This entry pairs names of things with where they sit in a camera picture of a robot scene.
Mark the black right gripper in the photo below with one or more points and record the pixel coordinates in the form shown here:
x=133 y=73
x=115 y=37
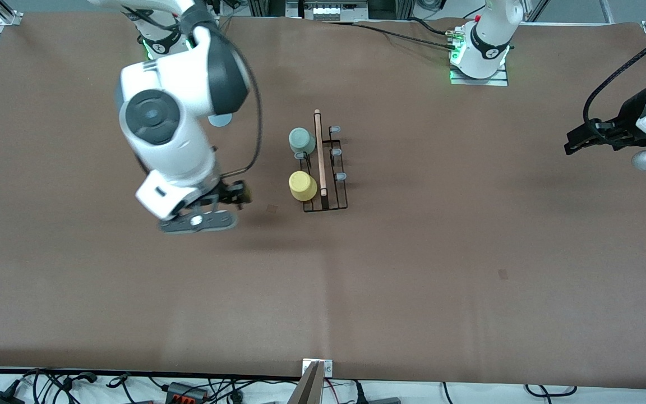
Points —
x=227 y=192

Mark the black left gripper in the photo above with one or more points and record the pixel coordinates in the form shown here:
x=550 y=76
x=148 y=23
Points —
x=630 y=118

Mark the yellow plastic cup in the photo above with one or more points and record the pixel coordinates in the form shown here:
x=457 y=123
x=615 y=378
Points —
x=302 y=185

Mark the pale green plastic cup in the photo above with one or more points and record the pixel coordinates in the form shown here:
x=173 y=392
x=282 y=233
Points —
x=302 y=140

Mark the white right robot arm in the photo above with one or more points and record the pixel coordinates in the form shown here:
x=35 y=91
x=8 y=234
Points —
x=183 y=84

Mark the light blue plastic cup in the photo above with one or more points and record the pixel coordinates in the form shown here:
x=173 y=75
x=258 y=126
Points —
x=221 y=120

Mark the brown table cover sheet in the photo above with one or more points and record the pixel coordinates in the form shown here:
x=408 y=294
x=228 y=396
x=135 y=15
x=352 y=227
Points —
x=356 y=280

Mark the grey terminal block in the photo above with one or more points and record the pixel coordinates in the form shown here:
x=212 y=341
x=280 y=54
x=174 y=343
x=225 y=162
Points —
x=180 y=388

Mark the white power strip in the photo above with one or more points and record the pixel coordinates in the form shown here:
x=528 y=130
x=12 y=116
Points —
x=328 y=11

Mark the black plug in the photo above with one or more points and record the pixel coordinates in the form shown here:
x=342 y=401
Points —
x=359 y=395

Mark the grey box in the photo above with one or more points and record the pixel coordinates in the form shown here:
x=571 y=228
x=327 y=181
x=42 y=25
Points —
x=384 y=401

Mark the black power adapter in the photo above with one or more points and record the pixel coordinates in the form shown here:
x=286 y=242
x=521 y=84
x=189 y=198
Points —
x=0 y=399

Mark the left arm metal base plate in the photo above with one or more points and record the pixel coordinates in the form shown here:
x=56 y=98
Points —
x=497 y=82

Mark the silver camera mount bracket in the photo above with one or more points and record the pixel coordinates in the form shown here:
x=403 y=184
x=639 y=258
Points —
x=328 y=368

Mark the grey camera pole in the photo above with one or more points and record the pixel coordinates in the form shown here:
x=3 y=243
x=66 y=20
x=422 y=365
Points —
x=307 y=393

